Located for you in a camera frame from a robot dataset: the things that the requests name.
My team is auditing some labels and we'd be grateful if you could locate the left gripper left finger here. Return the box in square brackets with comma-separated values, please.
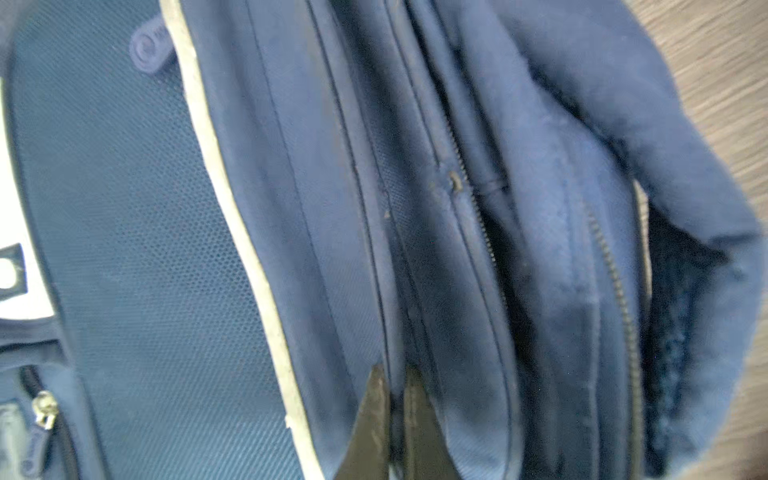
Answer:
[334, 365, 391, 480]

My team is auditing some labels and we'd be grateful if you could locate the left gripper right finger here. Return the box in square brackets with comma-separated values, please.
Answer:
[403, 367, 460, 480]

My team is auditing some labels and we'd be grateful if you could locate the navy blue student backpack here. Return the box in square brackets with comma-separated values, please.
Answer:
[1, 1, 765, 479]

